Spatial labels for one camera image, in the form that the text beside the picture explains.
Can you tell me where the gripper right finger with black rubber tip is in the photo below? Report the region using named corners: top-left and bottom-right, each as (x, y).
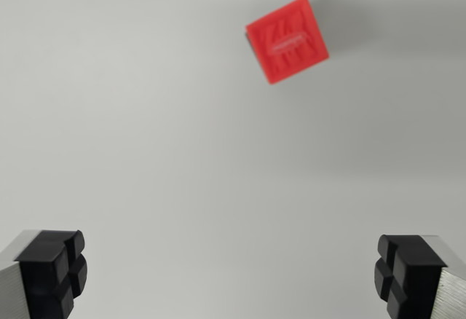
top-left (374, 233), bottom-right (466, 319)

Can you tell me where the gripper left finger with black rubber tip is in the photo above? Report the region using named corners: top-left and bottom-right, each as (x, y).
top-left (0, 229), bottom-right (89, 319)

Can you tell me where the red plastic cube embossed logo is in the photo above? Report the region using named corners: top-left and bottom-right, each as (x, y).
top-left (245, 0), bottom-right (330, 86)

